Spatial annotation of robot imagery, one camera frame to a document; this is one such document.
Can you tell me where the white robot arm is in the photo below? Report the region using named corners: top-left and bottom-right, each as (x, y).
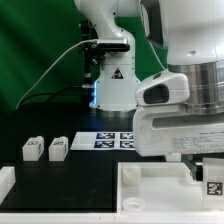
top-left (74, 0), bottom-right (224, 182)

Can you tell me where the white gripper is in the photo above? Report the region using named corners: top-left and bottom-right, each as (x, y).
top-left (133, 105), bottom-right (224, 181)

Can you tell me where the white square tabletop panel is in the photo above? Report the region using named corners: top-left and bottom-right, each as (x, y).
top-left (117, 161), bottom-right (224, 212)

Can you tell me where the white base tag plate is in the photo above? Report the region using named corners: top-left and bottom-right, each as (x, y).
top-left (71, 131), bottom-right (135, 150)

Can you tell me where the black cable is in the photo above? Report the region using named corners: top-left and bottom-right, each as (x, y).
top-left (19, 85), bottom-right (93, 108)

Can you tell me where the white cable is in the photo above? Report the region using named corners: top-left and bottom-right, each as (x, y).
top-left (15, 39), bottom-right (98, 110)

